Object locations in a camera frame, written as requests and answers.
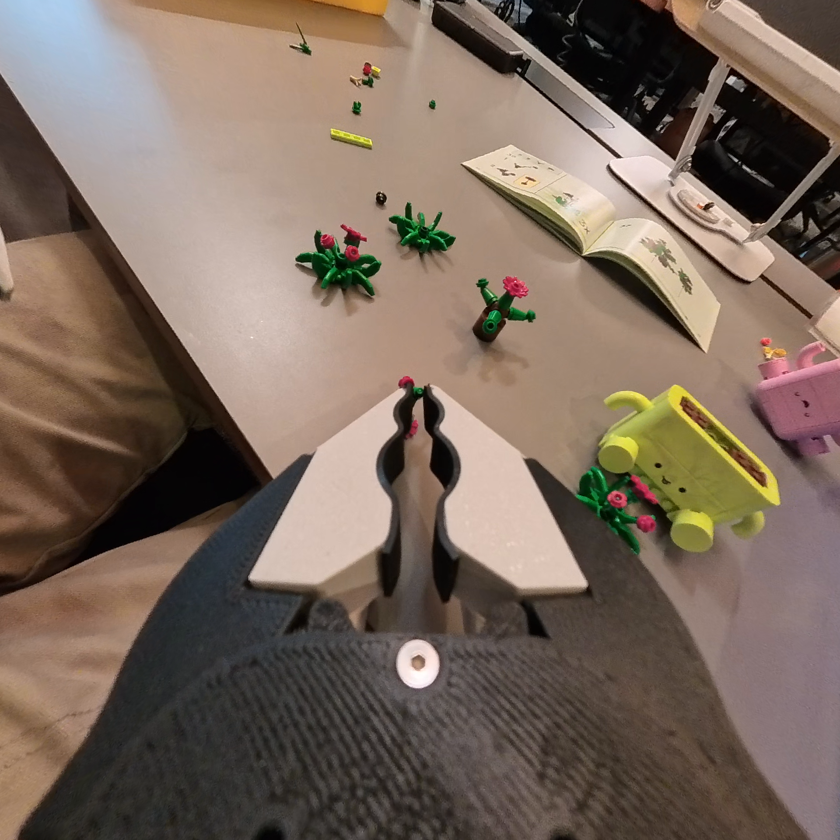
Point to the lime green flat toy plate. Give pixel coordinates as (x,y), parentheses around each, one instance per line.
(351,138)

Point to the black flat case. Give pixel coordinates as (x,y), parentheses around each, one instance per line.
(472,29)

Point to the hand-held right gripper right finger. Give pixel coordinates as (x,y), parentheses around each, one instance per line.
(512,525)

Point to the open instruction booklet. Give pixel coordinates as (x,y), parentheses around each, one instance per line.
(558,197)

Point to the toy cactus pink flower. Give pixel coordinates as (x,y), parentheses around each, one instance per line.
(489,325)

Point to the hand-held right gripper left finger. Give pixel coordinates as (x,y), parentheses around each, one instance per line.
(321,525)

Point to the pink toy pot with plant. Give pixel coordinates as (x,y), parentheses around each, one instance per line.
(800,407)

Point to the yellow plastic bin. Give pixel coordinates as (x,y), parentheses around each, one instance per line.
(348,5)

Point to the green toy plant pink flowers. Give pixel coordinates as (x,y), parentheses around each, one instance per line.
(338,266)
(613,505)

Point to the lime green toy pot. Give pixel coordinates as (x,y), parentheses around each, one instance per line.
(695,459)

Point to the green leafy toy plant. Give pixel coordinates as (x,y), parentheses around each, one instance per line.
(420,233)

